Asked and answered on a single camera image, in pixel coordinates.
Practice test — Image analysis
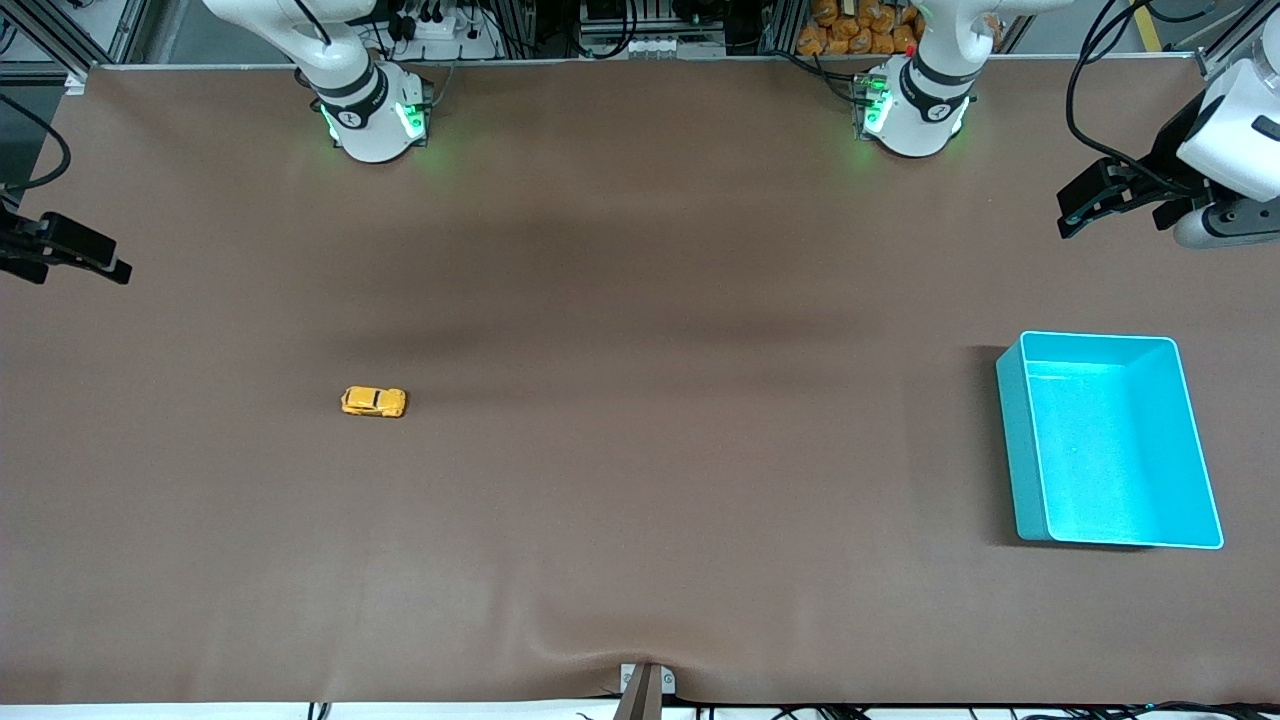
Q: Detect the yellow beetle toy car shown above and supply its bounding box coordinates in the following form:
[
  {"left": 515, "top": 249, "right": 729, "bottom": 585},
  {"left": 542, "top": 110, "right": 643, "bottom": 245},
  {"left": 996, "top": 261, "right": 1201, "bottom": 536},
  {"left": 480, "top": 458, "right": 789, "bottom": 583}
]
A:
[{"left": 341, "top": 386, "right": 408, "bottom": 419}]

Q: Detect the turquoise plastic bin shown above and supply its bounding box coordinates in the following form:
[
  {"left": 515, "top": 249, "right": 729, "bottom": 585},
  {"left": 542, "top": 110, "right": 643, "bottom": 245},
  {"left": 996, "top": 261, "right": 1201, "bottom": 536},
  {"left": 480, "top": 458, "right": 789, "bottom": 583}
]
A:
[{"left": 996, "top": 331, "right": 1225, "bottom": 551}]

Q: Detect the bag of orange items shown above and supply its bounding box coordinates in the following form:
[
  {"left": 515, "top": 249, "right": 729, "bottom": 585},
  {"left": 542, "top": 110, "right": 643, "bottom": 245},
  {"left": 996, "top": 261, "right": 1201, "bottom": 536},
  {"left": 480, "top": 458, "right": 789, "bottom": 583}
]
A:
[{"left": 797, "top": 0, "right": 926, "bottom": 56}]

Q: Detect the white power strip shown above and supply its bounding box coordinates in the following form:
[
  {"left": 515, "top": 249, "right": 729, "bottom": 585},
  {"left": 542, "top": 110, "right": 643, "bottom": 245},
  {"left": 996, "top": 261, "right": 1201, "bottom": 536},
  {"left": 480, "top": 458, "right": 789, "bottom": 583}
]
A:
[{"left": 395, "top": 0, "right": 501, "bottom": 61}]

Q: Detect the black equipment rack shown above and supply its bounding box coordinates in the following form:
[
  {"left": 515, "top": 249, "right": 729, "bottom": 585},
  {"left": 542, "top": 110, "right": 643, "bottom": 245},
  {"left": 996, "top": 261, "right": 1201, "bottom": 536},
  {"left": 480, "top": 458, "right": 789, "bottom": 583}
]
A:
[{"left": 500, "top": 0, "right": 801, "bottom": 61}]

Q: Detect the brown table mat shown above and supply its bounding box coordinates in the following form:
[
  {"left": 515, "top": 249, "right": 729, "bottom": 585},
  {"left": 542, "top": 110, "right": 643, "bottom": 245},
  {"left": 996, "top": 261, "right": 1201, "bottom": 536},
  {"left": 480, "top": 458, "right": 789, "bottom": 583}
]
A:
[{"left": 0, "top": 55, "right": 1280, "bottom": 707}]

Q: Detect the aluminium profile frame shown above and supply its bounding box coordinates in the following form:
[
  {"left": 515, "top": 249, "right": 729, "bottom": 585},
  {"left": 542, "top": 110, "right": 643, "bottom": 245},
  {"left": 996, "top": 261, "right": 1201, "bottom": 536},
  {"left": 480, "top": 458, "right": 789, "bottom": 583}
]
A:
[
  {"left": 1195, "top": 10, "right": 1280, "bottom": 81},
  {"left": 0, "top": 0, "right": 151, "bottom": 81}
]

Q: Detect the metal clamp bracket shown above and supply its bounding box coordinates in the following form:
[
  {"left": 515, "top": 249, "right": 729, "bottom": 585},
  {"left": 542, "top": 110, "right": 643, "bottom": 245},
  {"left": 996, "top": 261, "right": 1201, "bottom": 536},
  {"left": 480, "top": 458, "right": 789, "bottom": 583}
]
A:
[{"left": 612, "top": 662, "right": 677, "bottom": 720}]

